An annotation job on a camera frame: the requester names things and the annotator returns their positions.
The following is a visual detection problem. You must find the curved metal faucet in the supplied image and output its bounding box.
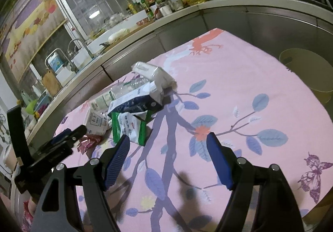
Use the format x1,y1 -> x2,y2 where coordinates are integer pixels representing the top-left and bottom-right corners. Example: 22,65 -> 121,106
68,39 -> 93,59
45,48 -> 76,72

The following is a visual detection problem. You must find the green bowl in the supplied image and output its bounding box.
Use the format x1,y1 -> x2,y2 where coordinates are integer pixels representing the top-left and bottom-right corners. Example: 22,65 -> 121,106
25,99 -> 39,115

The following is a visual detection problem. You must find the white tissue pack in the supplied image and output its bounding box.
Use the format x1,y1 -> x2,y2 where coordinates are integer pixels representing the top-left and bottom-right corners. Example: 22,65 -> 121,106
131,61 -> 177,104

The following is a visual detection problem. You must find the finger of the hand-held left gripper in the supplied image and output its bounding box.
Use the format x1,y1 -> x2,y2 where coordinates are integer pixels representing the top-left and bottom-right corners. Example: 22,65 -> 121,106
51,128 -> 73,145
39,125 -> 88,155

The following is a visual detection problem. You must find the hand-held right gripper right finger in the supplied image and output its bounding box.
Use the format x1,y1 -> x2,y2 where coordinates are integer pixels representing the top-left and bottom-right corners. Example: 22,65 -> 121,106
205,132 -> 305,232

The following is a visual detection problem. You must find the small white carton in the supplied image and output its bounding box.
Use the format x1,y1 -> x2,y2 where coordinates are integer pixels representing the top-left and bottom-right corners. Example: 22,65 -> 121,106
83,107 -> 109,136

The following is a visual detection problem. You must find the blue and white carton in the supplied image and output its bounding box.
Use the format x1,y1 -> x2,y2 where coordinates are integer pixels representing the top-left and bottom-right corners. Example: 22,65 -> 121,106
107,81 -> 165,118

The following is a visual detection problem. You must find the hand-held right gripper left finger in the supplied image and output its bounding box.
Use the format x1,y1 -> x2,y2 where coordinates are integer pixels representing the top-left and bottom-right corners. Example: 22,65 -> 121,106
31,134 -> 130,232

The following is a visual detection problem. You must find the white vegetable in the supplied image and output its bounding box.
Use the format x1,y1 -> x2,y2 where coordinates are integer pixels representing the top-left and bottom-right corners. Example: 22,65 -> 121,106
108,28 -> 128,42

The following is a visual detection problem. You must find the clear plastic bottle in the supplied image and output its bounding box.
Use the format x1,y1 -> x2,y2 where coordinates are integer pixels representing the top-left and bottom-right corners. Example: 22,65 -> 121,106
111,77 -> 153,96

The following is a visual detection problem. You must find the large clear labelled bottle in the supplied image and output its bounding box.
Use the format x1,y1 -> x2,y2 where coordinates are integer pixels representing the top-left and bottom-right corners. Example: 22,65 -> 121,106
89,91 -> 116,113

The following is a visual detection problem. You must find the pink floral tablecloth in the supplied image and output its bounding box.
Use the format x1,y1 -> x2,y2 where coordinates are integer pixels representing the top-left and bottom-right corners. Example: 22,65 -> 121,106
22,27 -> 333,232

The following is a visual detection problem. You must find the dark sauce bottle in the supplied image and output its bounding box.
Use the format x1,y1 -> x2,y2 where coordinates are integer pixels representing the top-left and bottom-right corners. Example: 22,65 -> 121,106
142,0 -> 154,21

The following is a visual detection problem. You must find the wooden cutting board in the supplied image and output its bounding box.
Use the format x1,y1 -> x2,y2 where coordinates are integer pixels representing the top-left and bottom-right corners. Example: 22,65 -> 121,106
42,71 -> 63,97

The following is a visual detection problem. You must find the wall poster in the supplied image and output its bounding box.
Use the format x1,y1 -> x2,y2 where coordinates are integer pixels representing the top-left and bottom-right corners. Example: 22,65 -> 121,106
0,0 -> 65,81

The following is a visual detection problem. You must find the red wrapper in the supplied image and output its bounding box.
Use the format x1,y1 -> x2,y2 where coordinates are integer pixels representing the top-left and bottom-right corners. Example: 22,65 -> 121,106
77,134 -> 103,154

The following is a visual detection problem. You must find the green and white packet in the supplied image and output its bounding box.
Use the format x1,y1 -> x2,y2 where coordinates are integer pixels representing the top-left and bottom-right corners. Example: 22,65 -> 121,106
108,111 -> 157,146

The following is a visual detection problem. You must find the blue and white container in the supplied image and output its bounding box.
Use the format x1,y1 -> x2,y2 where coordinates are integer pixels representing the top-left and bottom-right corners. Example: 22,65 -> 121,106
48,51 -> 68,71

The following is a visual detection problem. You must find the cream waste bin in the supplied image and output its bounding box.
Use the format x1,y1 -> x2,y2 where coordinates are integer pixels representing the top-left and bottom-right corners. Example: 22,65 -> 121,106
279,48 -> 333,105

